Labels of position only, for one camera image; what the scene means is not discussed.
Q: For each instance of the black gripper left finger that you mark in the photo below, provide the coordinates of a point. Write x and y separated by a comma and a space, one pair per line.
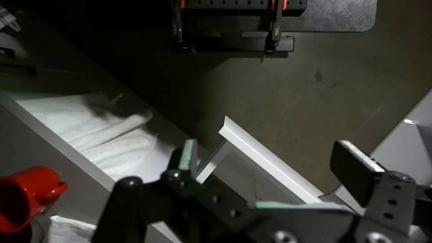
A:
187, 156

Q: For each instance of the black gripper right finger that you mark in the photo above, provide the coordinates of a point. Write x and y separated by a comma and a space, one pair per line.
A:
356, 173

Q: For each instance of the white fabric curtain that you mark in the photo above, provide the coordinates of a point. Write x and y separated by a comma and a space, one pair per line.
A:
113, 135

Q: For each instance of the open white drawer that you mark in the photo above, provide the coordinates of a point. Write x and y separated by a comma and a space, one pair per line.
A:
265, 155

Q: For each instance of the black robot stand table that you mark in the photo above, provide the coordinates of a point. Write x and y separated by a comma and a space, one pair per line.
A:
230, 27

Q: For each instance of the grey floor mat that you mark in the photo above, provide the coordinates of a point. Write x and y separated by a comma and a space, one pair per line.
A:
338, 15

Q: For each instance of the red mug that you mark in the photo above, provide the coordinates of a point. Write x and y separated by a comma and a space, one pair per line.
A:
22, 196

